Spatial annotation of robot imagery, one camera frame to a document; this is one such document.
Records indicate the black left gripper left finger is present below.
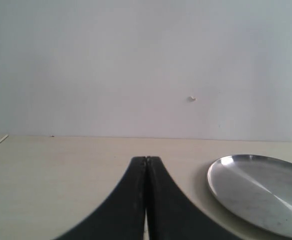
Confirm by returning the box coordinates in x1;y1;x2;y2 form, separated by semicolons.
57;156;146;240

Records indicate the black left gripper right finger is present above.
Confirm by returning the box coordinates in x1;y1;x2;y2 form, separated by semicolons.
145;156;236;240

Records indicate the round steel plate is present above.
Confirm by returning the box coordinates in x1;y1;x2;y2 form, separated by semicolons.
206;154;292;239

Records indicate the small white wall hook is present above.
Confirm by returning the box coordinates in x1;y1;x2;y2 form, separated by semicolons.
188;96;197;102

